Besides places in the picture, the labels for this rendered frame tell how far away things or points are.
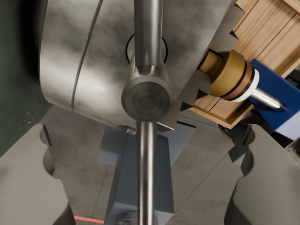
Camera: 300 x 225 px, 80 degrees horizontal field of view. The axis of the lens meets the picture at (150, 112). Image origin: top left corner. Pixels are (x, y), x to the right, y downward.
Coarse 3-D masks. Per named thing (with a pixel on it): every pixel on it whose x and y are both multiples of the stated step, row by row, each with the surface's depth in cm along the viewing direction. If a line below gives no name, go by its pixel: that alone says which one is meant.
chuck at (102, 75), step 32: (128, 0) 13; (192, 0) 14; (224, 0) 14; (96, 32) 14; (128, 32) 14; (192, 32) 14; (96, 64) 15; (128, 64) 15; (192, 64) 15; (96, 96) 18
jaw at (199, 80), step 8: (200, 72) 28; (192, 80) 27; (200, 80) 28; (208, 80) 28; (184, 88) 26; (192, 88) 27; (200, 88) 27; (208, 88) 28; (184, 96) 26; (192, 96) 27; (200, 96) 29; (176, 104) 25; (184, 104) 27; (192, 104) 26; (176, 112) 25; (160, 120) 24; (168, 120) 25; (176, 120) 25; (128, 128) 26; (160, 128) 26; (168, 128) 25
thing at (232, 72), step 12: (204, 60) 28; (216, 60) 28; (228, 60) 27; (240, 60) 28; (204, 72) 29; (216, 72) 29; (228, 72) 28; (240, 72) 28; (252, 72) 30; (216, 84) 29; (228, 84) 29; (240, 84) 29; (216, 96) 32; (228, 96) 31; (240, 96) 31
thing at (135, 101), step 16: (160, 64) 9; (128, 80) 7; (144, 80) 7; (160, 80) 7; (128, 96) 7; (144, 96) 7; (160, 96) 7; (128, 112) 8; (144, 112) 8; (160, 112) 8
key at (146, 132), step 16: (144, 0) 7; (160, 0) 7; (144, 16) 7; (160, 16) 7; (144, 32) 7; (160, 32) 8; (144, 48) 8; (160, 48) 8; (144, 64) 8; (144, 128) 10; (144, 144) 10; (144, 160) 11; (144, 176) 11; (144, 192) 12; (144, 208) 12; (144, 224) 12
